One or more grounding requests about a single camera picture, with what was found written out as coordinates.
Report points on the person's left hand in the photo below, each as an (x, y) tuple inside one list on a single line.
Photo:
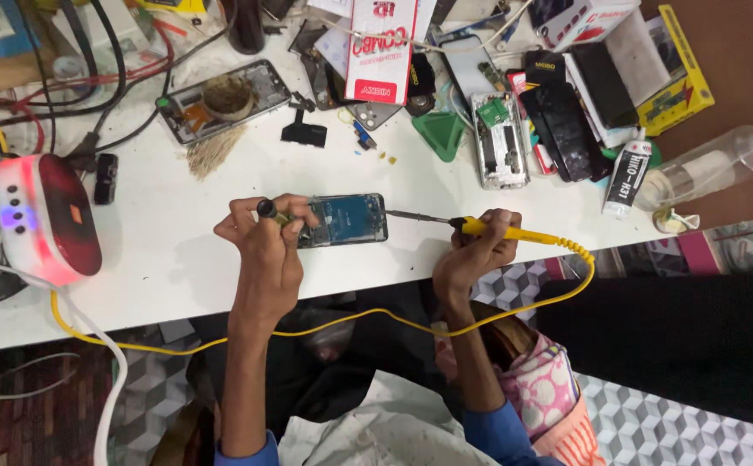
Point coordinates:
[(263, 265)]

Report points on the person's right hand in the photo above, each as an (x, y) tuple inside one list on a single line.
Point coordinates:
[(470, 262)]

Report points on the black knob brass tool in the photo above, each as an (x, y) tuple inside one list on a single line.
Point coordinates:
[(266, 208)]

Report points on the yellow soldering iron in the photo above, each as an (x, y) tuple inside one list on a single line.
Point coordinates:
[(532, 236)]

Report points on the phone with blue board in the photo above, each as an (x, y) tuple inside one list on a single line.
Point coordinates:
[(350, 220)]

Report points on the open silver phone body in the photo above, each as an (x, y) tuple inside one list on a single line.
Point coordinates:
[(499, 155)]

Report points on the straw bristle brush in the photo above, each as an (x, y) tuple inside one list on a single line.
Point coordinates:
[(211, 152)]

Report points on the green triangular opening pick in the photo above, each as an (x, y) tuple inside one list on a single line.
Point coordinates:
[(441, 133)]

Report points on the black flat phone part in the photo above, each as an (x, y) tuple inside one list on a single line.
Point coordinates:
[(304, 133)]

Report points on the pink floral cloth bag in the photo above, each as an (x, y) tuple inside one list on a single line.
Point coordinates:
[(538, 388)]

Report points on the small green circuit board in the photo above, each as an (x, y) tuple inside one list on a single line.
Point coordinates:
[(493, 111)]

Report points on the black cracked phone screen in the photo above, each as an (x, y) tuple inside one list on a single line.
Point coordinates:
[(561, 133)]

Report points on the small blue tool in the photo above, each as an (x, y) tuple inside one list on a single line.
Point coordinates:
[(363, 134)]

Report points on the round flux tin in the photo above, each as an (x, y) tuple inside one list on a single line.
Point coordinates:
[(226, 97)]

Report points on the person's right blue sleeve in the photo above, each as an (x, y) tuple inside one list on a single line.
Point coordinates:
[(499, 433)]

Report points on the person's blue sleeve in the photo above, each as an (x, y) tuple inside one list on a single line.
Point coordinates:
[(247, 453), (499, 433)]

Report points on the white black glue tube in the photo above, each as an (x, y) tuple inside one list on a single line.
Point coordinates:
[(627, 175)]

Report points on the small black plastic device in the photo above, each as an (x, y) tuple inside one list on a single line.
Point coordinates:
[(105, 178)]

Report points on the person's left blue sleeve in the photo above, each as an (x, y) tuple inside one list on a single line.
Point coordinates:
[(247, 453)]

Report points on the person's white garment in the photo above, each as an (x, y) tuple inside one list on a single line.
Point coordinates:
[(376, 427)]

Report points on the white phone back cover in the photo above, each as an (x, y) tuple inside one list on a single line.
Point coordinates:
[(464, 65)]

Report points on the black small label box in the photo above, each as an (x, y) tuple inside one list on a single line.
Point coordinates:
[(543, 68)]

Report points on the crumpled white wrapper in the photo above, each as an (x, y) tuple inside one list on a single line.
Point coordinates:
[(674, 221)]

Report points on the red white portable speaker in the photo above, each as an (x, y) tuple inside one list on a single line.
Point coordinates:
[(53, 213)]

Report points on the black cloth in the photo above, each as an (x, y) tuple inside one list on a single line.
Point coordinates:
[(674, 343)]

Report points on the black flat box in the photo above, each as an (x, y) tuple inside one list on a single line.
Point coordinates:
[(606, 84)]

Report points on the red white cardboard box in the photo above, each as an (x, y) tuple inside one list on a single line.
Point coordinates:
[(380, 52)]

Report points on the dark bottle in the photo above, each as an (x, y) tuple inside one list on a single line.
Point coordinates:
[(245, 26)]

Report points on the clear plastic spray bottle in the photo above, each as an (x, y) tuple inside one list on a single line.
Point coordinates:
[(706, 162)]

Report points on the white product box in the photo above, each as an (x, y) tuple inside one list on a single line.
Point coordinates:
[(577, 19)]

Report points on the yellow cardboard box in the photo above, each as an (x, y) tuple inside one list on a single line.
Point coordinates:
[(680, 97)]

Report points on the grey camera bezel part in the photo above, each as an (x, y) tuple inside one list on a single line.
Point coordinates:
[(376, 115)]

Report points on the open grey phone frame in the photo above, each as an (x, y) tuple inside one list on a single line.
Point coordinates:
[(266, 84)]

